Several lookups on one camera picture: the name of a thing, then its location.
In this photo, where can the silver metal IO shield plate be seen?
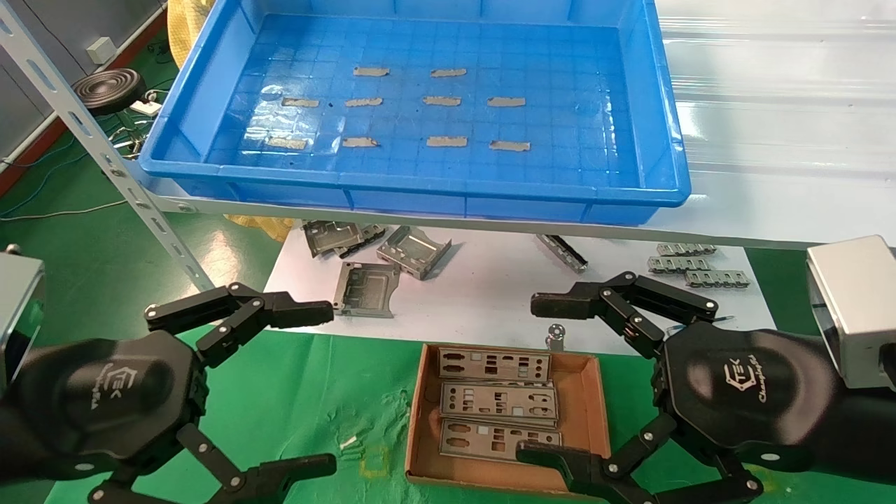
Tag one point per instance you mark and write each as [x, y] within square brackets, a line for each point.
[539, 423]
[493, 364]
[497, 399]
[483, 437]

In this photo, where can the small white scrap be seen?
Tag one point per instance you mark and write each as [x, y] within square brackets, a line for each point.
[348, 442]

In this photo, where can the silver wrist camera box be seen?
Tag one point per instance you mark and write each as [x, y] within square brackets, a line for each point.
[857, 308]
[17, 308]

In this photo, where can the narrow metal strip part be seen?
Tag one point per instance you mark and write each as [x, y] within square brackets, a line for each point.
[562, 253]

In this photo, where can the white power adapter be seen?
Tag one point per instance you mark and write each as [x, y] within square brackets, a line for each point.
[147, 108]

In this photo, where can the grey slotted angle post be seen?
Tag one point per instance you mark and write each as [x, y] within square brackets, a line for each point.
[84, 133]

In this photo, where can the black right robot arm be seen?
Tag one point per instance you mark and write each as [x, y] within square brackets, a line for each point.
[864, 427]

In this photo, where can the silver binder clip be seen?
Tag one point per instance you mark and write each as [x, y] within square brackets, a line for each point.
[556, 334]

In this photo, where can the shallow brown cardboard box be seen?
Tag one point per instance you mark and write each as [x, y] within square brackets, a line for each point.
[427, 448]

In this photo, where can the green cloth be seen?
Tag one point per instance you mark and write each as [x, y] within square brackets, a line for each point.
[315, 392]

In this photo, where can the grey tape piece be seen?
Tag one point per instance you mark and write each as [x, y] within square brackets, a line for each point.
[299, 102]
[448, 72]
[442, 101]
[371, 71]
[446, 141]
[509, 145]
[364, 102]
[360, 142]
[506, 101]

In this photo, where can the dark sheet metal bracket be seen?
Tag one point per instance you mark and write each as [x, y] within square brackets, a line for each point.
[371, 234]

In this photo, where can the grey sheet metal bracket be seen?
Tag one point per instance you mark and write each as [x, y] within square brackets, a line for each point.
[329, 236]
[364, 290]
[413, 252]

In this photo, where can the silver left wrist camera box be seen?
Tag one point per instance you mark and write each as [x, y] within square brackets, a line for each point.
[17, 308]

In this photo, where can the blue plastic tray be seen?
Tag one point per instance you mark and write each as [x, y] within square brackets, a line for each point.
[420, 178]

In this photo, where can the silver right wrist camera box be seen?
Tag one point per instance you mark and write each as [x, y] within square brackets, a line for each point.
[857, 308]

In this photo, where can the white paper sheet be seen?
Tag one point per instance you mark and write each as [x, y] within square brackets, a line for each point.
[490, 294]

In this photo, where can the black round stool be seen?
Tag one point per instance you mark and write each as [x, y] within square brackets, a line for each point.
[108, 89]

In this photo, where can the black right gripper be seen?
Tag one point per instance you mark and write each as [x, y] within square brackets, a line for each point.
[742, 385]

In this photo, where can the white wall socket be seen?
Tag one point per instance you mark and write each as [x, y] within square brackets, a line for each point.
[101, 50]

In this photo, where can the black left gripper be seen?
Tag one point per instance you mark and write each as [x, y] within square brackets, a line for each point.
[105, 399]

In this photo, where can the toothed metal strip part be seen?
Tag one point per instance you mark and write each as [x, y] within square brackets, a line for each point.
[675, 264]
[717, 278]
[686, 249]

